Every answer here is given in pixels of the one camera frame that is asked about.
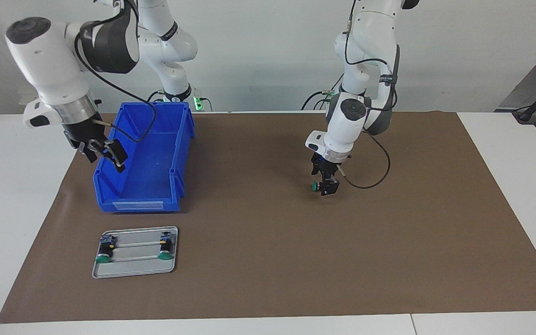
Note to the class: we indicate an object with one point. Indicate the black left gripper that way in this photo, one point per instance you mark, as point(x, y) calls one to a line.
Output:
point(326, 165)

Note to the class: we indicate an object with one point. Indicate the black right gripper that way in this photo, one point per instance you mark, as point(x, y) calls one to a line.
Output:
point(84, 132)

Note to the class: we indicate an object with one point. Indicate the green push button switch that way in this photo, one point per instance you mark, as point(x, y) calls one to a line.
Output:
point(315, 186)
point(105, 253)
point(165, 251)

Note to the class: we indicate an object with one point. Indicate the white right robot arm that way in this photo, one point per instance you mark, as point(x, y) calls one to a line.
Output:
point(49, 60)

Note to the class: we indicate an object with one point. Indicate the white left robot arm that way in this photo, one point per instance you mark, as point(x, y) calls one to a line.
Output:
point(349, 125)

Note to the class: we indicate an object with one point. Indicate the blue plastic storage bin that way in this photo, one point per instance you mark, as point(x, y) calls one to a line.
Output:
point(151, 172)

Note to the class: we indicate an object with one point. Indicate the brown paper table mat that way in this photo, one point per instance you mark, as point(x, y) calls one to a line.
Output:
point(272, 256)

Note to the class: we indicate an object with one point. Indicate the silver metal tray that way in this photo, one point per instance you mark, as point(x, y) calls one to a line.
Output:
point(137, 267)

